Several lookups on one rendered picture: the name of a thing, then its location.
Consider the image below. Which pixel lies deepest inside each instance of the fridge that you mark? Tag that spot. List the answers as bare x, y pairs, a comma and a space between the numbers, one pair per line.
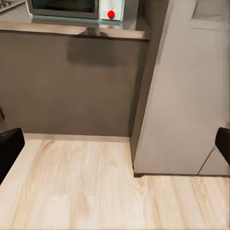
185, 91

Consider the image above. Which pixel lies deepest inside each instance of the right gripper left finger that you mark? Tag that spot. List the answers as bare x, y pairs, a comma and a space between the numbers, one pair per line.
11, 144

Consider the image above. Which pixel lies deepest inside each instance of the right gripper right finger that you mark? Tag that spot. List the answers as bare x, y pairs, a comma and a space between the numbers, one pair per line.
222, 141

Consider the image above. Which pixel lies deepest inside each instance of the microwave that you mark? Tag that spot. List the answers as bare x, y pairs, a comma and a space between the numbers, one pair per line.
94, 10

